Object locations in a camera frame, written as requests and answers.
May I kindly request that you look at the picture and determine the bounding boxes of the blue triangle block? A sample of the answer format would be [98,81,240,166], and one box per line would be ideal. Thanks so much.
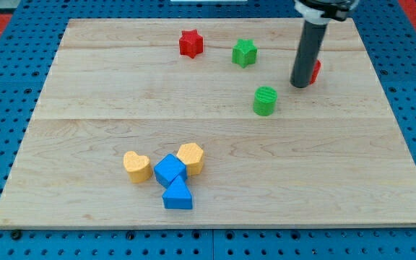
[162,177,193,209]

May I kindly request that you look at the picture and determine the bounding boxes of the green star block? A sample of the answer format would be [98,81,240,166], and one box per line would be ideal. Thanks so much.
[231,38,258,68]

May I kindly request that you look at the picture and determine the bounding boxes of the red block behind rod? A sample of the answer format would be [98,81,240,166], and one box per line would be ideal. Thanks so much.
[309,60,321,85]

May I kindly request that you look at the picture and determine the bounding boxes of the red star block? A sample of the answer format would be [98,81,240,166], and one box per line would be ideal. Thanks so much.
[179,29,204,59]

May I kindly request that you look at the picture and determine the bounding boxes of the blue cube block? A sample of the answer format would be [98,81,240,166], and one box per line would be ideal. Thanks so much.
[154,154,187,188]

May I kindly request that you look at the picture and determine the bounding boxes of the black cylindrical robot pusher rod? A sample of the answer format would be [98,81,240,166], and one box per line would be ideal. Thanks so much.
[290,21,327,88]

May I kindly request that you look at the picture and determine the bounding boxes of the yellow heart block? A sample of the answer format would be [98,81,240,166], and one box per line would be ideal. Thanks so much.
[123,151,153,183]

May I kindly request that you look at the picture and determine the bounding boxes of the light wooden board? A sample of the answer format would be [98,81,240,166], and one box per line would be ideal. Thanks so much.
[0,18,416,230]

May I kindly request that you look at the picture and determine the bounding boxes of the yellow hexagon block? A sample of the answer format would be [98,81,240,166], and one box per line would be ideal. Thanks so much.
[176,142,204,176]

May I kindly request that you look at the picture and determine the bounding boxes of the black white robot arm flange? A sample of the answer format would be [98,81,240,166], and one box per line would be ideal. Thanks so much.
[294,0,360,25]

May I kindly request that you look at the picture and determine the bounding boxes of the green cylinder block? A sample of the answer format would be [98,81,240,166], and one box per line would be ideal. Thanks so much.
[253,86,277,116]

